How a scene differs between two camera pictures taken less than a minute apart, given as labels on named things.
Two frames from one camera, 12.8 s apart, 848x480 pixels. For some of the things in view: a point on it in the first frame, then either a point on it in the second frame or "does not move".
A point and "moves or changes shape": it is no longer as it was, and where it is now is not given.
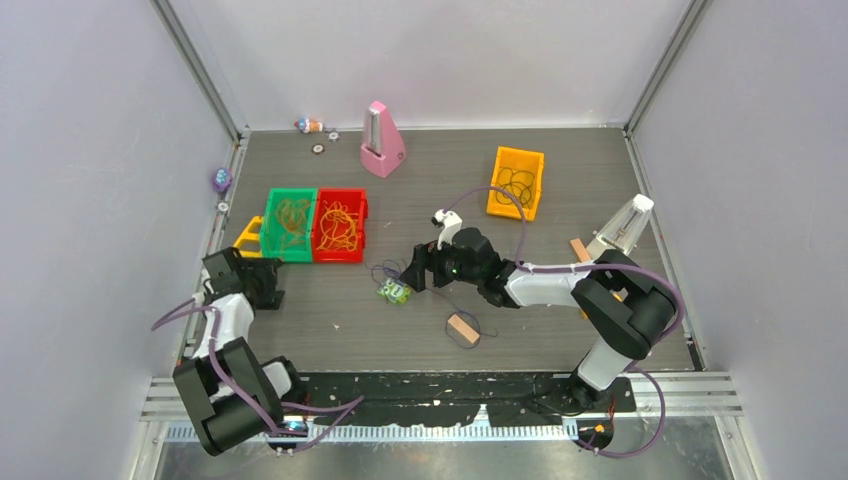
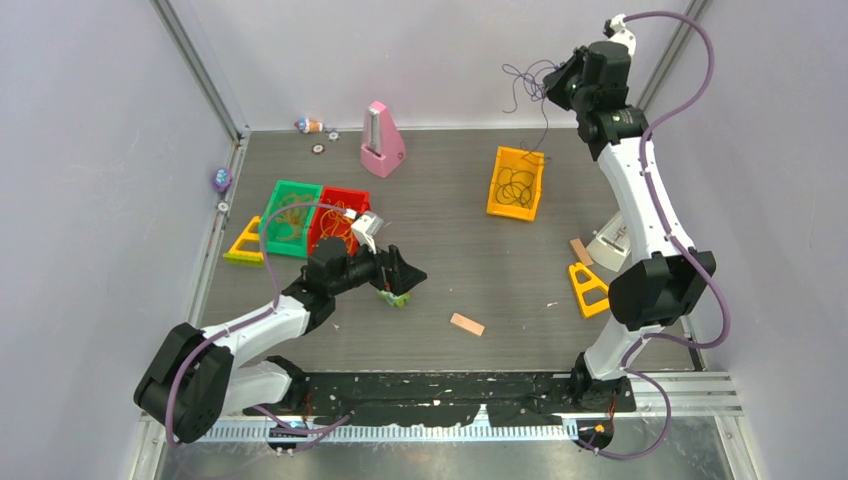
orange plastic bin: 521,172 does not move
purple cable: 514,184 does not move
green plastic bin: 288,226 does not move
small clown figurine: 306,126 does not move
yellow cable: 339,227 does not move
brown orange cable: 291,213 moves or changes shape
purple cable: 462,331 → 534,87
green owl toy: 396,292 does not move
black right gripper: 424,254 → 554,83
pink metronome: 383,149 does not move
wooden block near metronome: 580,250 does not move
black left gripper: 266,272 → 391,273
